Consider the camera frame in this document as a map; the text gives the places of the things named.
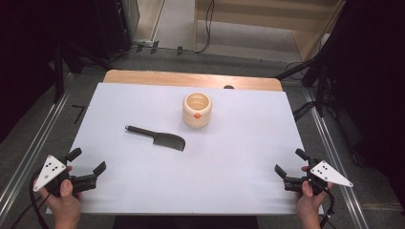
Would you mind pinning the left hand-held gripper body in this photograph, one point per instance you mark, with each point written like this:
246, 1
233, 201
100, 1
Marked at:
51, 170

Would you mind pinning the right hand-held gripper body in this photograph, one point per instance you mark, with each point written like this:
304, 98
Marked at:
329, 175

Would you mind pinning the cream ribbed cup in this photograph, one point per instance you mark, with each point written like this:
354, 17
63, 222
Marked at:
191, 119

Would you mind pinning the person's right hand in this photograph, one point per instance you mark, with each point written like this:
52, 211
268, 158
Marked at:
307, 205

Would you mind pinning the person's left hand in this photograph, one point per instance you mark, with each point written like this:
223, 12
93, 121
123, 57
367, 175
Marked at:
65, 205

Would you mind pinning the white board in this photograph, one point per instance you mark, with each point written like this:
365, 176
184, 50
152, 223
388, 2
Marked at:
223, 165

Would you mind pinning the black metal stand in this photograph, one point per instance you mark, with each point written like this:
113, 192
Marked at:
321, 82
59, 76

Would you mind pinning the small dark round object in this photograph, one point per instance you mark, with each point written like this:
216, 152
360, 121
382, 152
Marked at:
228, 87

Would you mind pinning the dark curtain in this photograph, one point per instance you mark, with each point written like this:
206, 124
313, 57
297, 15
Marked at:
375, 79
25, 47

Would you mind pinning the wooden table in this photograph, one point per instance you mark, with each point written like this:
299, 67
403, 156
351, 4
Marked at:
159, 78

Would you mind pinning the wooden shelf unit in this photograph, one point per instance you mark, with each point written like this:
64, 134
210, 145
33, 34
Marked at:
312, 38

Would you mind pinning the black cabinet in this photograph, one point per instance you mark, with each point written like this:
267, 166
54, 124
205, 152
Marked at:
111, 28

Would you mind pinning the metal floor rail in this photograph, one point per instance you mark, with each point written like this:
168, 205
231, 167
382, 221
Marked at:
331, 159
35, 146

